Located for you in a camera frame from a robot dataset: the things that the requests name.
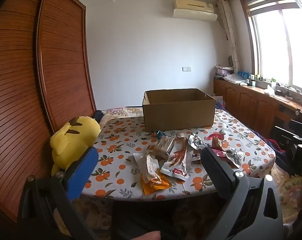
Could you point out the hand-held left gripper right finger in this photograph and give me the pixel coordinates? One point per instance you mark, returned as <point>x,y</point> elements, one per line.
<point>214,170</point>

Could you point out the orange snack packet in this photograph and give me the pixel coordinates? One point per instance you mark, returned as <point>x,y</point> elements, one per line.
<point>153,186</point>

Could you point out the wall air conditioner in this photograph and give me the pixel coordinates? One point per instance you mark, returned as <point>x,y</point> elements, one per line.
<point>193,5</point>

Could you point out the clear plastic bag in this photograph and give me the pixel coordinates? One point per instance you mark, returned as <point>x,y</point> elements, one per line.
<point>234,78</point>

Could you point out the silver snack packet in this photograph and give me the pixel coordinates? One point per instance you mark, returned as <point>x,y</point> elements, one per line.
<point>236,157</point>

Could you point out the clear grain bar packet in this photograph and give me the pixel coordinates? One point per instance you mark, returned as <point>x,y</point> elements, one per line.
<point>164,145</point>

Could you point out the white wall socket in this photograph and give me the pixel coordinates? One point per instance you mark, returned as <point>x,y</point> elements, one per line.
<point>186,68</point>

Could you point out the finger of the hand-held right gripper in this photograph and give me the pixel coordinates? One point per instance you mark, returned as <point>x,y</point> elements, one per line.
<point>300,125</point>
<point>284,135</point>

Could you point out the dark red snack packet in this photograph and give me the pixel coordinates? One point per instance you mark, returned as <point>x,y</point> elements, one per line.
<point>217,142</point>

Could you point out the patterned curtain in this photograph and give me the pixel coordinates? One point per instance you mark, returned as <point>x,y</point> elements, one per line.
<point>229,35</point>

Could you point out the teal snack packet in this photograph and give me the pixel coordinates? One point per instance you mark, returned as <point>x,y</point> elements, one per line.
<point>161,133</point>

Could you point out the blue bottles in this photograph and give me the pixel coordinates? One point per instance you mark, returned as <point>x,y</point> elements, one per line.
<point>242,74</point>

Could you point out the white air deflector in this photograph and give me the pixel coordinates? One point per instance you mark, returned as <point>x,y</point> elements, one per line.
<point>194,15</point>

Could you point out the wooden low cabinet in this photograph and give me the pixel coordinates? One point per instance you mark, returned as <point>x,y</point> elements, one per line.
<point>248,102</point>

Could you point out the wooden frame window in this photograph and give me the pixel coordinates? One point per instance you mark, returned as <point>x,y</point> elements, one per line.
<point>278,42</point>

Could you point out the small round fan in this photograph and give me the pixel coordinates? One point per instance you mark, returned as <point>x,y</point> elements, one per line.
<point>231,61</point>

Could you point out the white packet with red print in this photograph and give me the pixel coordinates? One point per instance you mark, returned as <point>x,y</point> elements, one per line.
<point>177,163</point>

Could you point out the pink snack packet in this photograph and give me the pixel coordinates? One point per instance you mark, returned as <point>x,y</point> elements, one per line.
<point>219,152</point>

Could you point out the yellow plush toy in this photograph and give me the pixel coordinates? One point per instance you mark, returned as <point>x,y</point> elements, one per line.
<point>71,140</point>

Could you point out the brown cardboard box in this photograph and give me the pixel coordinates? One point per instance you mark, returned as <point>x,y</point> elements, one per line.
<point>178,112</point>

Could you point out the stack of boxes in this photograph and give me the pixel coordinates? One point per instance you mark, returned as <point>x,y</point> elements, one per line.
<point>223,71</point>

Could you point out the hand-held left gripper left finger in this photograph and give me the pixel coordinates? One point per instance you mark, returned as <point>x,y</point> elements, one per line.
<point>81,173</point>

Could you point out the copper brown snack packet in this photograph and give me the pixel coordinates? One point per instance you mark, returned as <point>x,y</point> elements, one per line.
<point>181,135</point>

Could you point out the person's left hand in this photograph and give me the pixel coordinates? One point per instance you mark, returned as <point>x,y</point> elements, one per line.
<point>148,236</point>

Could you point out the dark blue cloth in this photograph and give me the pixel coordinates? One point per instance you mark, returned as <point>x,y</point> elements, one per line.
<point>98,116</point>

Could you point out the white silver flat packet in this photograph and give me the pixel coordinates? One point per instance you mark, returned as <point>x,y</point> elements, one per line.
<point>196,141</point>

